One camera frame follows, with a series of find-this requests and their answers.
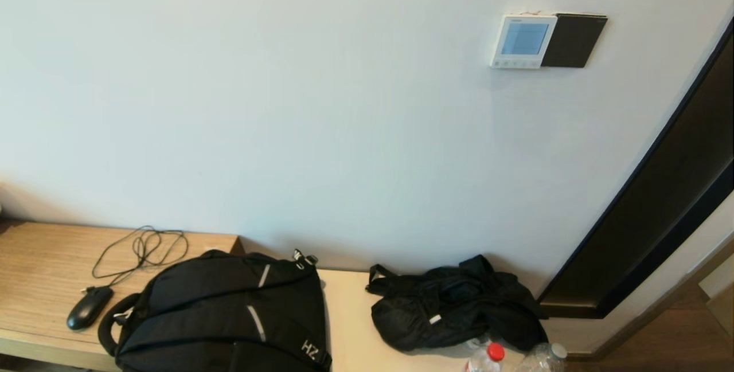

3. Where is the clear bottle with red cap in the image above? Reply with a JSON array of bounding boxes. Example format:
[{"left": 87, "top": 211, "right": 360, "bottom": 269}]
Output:
[{"left": 464, "top": 342, "right": 506, "bottom": 372}]

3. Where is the thin black mouse cable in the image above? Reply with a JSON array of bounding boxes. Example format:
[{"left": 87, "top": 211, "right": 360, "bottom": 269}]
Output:
[{"left": 82, "top": 225, "right": 189, "bottom": 294}]

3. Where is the clear bottle with grey cap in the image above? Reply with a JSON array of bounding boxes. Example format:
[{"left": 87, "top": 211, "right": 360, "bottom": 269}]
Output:
[{"left": 515, "top": 343, "right": 568, "bottom": 372}]

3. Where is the white wall thermostat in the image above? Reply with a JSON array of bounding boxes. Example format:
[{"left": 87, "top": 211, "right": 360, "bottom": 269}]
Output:
[{"left": 490, "top": 14, "right": 559, "bottom": 70}]

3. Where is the black backpack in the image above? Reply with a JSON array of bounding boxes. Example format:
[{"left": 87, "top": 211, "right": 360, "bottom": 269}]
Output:
[{"left": 97, "top": 249, "right": 333, "bottom": 372}]

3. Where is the crumpled black fabric bag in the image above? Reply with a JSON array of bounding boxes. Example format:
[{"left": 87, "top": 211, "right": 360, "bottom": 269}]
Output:
[{"left": 366, "top": 254, "right": 550, "bottom": 353}]

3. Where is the dark brown door frame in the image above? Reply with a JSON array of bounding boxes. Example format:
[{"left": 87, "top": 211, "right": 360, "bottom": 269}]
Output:
[{"left": 536, "top": 17, "right": 734, "bottom": 319}]

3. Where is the dark brown wall switch plate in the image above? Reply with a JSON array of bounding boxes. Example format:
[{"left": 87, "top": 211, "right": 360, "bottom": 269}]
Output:
[{"left": 541, "top": 13, "right": 608, "bottom": 69}]

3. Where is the black computer mouse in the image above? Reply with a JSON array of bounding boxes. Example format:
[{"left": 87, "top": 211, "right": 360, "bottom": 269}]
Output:
[{"left": 66, "top": 285, "right": 114, "bottom": 331}]

